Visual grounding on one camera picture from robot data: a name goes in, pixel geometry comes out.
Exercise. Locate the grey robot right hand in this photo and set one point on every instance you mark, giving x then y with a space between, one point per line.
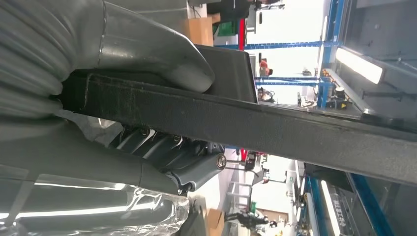
81 156

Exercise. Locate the blue metal shelf rack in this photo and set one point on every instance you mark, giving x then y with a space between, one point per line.
371 208
286 45

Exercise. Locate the brown cardboard box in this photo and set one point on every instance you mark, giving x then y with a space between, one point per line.
198 31
215 223

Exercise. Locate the long ceiling light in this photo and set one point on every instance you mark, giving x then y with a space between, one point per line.
329 208
358 65

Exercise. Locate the black yellow machine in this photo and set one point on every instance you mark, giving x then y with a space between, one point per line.
337 97

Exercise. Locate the red post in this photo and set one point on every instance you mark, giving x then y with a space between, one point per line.
241 32

